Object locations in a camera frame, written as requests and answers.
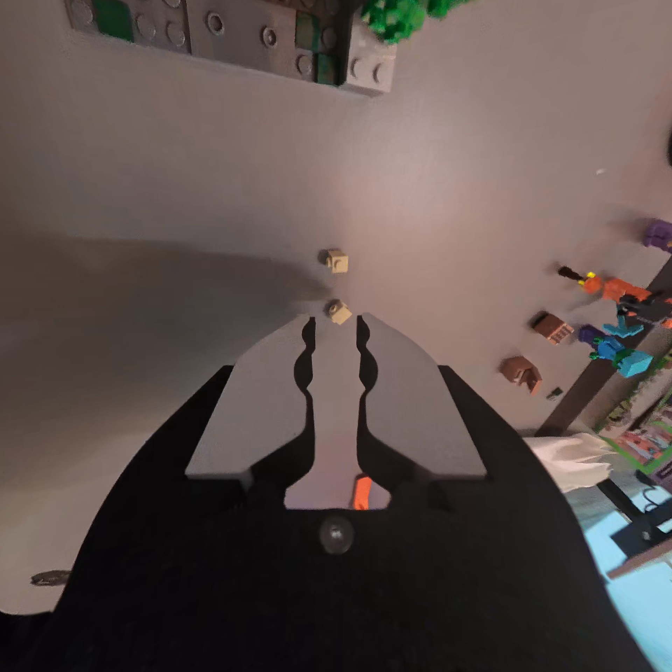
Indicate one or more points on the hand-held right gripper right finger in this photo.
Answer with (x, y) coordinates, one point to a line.
(420, 420)

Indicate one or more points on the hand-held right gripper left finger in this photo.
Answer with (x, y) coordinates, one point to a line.
(252, 420)

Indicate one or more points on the small tan brick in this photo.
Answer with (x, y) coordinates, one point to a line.
(339, 312)
(337, 261)

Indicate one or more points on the toy brick building model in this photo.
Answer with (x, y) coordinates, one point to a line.
(236, 31)

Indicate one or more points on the grey desk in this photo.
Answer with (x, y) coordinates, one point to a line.
(157, 183)

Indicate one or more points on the orange brick piece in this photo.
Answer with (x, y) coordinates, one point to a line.
(361, 493)

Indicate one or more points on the brown toy chest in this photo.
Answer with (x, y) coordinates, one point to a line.
(519, 372)

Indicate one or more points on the small dark green piece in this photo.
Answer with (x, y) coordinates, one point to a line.
(554, 393)

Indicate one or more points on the white crumpled bag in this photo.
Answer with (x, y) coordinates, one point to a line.
(572, 462)

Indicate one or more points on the brown crate block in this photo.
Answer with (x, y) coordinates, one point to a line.
(554, 328)

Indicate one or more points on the toy torch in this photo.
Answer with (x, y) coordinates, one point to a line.
(569, 274)

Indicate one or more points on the cyan-headed minifigure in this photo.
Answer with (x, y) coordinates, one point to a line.
(630, 362)

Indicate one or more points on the green toy brick set box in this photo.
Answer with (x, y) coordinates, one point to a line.
(645, 435)

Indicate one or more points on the orange minifigure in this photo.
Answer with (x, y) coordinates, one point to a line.
(619, 288)

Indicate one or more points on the green-headed minifigure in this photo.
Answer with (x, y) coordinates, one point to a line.
(659, 233)

